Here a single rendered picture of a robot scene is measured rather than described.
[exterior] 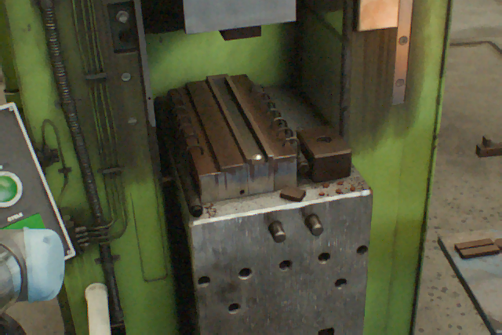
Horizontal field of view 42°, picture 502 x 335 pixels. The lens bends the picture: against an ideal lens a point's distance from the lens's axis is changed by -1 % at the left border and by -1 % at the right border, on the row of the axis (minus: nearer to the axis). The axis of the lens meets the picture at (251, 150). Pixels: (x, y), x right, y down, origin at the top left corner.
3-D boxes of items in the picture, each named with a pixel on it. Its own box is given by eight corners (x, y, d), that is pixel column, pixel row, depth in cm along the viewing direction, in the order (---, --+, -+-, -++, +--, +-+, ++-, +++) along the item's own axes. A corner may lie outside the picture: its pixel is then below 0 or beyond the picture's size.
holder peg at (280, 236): (287, 242, 130) (286, 231, 129) (274, 245, 130) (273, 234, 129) (281, 231, 134) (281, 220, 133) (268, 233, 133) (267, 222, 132)
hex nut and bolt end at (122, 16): (134, 45, 128) (129, 10, 125) (119, 46, 128) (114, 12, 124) (132, 40, 131) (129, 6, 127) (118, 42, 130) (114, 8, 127)
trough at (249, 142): (273, 161, 132) (272, 154, 132) (247, 165, 131) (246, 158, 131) (227, 78, 168) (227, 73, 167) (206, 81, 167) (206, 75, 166)
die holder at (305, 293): (363, 347, 157) (374, 190, 135) (205, 382, 150) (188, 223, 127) (292, 214, 204) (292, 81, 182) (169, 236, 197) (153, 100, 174)
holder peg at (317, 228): (324, 235, 132) (324, 224, 131) (311, 238, 131) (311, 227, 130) (317, 223, 135) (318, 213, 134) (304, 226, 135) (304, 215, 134)
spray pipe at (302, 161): (310, 173, 136) (310, 161, 135) (297, 176, 136) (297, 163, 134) (266, 103, 165) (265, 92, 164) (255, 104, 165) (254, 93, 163)
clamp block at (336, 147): (351, 176, 139) (353, 150, 136) (313, 183, 138) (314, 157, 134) (332, 149, 149) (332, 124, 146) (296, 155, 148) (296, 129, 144)
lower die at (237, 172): (296, 187, 137) (296, 151, 133) (201, 203, 133) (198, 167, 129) (247, 100, 172) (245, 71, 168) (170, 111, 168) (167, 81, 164)
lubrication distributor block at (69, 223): (91, 264, 147) (81, 213, 140) (63, 269, 145) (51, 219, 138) (90, 254, 149) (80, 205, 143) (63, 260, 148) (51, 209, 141)
